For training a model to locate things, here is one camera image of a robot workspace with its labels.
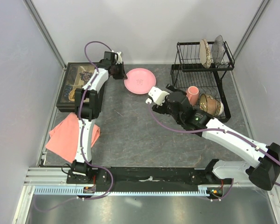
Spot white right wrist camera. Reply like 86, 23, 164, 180
145, 86, 169, 105

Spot cream speckled oval plate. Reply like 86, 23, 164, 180
199, 39, 211, 69

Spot brown patterned bowl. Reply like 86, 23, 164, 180
199, 94, 224, 117

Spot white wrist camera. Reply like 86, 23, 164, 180
111, 50, 123, 65
145, 86, 169, 105

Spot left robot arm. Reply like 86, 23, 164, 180
66, 51, 127, 184

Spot pink plate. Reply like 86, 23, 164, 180
124, 68, 156, 95

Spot black wire dish rack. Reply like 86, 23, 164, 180
170, 41, 235, 123

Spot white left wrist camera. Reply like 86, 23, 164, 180
111, 50, 123, 65

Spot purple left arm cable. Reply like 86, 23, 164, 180
34, 41, 115, 212

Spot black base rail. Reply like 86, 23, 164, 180
66, 167, 231, 193

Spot slotted cable duct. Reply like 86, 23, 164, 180
34, 186, 210, 196

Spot pink cloth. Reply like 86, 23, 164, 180
45, 112, 101, 164

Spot black framed display box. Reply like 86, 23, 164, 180
56, 63, 97, 112

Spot pink mug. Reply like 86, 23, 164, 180
186, 86, 200, 105

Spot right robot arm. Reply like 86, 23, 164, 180
146, 84, 280, 191

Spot grey glass plate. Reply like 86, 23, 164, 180
211, 35, 225, 66

